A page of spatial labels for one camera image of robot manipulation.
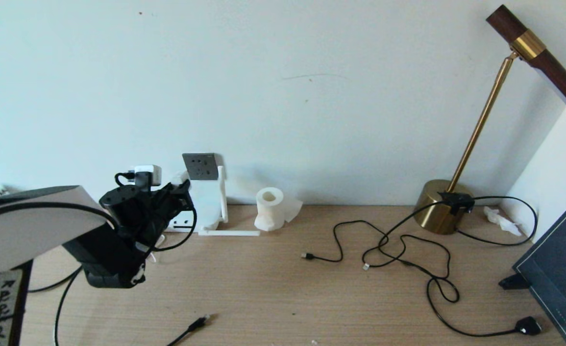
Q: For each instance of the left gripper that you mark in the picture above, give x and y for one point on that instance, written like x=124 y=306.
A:
x=160 y=211

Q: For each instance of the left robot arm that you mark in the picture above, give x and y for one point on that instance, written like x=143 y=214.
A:
x=33 y=226

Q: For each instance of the white router with antennas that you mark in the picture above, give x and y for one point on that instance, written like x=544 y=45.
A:
x=211 y=206

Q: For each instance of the white toilet paper roll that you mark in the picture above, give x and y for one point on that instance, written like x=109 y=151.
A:
x=269 y=211

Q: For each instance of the brass desk lamp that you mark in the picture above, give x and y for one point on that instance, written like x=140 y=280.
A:
x=436 y=211

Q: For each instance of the crumpled white tissue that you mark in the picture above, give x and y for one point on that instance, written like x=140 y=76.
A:
x=501 y=221

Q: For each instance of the black plastic clip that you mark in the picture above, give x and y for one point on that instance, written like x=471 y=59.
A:
x=513 y=282

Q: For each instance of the grey wall socket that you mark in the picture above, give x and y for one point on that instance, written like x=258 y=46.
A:
x=203 y=166

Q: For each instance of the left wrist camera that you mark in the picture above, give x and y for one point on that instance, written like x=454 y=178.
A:
x=147 y=175

